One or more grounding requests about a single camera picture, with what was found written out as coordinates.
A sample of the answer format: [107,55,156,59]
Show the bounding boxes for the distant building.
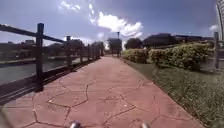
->
[107,37,123,55]

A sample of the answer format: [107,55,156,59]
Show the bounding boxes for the dark tree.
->
[124,37,144,50]

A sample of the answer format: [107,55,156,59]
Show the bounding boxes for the red stone-pattern path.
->
[0,55,205,128]

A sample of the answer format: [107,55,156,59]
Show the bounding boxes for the low long building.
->
[143,32,214,48]

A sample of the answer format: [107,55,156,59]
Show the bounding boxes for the green hedge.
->
[121,42,214,72]

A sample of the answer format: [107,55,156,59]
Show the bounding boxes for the robot's own part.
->
[140,122,151,128]
[69,121,83,128]

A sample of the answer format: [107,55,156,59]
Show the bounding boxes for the dark wooden railing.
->
[0,22,105,103]

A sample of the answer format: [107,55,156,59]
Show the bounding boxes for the grass strip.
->
[122,58,224,128]

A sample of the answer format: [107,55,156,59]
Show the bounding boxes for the river water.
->
[0,58,83,86]

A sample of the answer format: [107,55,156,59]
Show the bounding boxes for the far river bank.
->
[0,39,84,69]

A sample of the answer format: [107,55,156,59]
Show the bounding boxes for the dark post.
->
[213,31,221,70]

